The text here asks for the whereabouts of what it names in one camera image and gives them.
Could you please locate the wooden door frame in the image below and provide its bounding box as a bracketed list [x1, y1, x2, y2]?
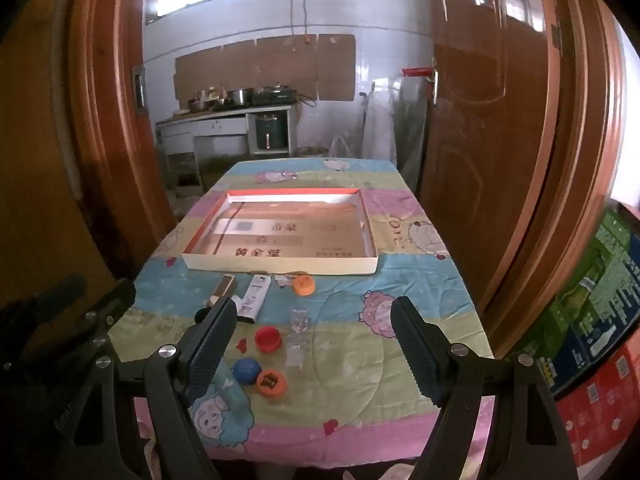
[67, 0, 626, 361]

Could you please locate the white kitchen counter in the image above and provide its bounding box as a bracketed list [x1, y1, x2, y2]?
[155, 105, 296, 166]

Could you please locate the green air fryer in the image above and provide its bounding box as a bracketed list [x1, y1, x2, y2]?
[256, 112, 288, 151]

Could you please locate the red bottle cap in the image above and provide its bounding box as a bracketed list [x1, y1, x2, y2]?
[254, 326, 282, 353]

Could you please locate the blue carton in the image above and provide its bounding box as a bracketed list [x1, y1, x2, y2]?
[540, 320, 640, 396]

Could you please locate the light blue tube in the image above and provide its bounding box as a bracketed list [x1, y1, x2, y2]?
[212, 365, 251, 416]

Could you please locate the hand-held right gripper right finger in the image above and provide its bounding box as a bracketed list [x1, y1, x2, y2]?
[390, 296, 591, 480]

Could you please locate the red carton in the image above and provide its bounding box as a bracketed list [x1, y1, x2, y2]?
[555, 345, 640, 466]

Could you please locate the black gas stove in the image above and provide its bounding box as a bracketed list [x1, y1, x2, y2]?
[252, 85, 298, 106]

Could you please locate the white plastic bag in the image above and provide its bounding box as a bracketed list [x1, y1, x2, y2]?
[360, 85, 396, 161]

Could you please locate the blue bottle cap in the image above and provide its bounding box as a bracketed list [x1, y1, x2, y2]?
[232, 357, 262, 387]

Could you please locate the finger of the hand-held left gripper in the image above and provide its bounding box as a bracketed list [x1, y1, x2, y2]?
[70, 277, 137, 361]
[0, 274, 87, 321]

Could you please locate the cardboard sheet on wall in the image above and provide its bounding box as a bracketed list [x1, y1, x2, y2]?
[173, 34, 357, 103]

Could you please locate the clear plastic wrapped panel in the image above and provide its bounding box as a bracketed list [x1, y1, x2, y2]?
[387, 72, 431, 193]

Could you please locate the shallow cardboard box tray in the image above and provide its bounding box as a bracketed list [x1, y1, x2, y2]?
[181, 187, 379, 277]

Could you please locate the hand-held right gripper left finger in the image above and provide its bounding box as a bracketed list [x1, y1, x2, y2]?
[50, 297, 238, 480]

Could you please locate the cartoon printed tablecloth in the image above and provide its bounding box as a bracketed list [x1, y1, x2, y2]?
[107, 157, 496, 466]

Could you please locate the small white box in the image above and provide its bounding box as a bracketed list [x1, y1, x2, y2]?
[235, 274, 272, 324]

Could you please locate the orange cap with black print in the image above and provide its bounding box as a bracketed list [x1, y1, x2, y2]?
[256, 369, 289, 401]

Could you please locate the brown wooden door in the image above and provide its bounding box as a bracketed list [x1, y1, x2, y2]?
[419, 0, 561, 311]

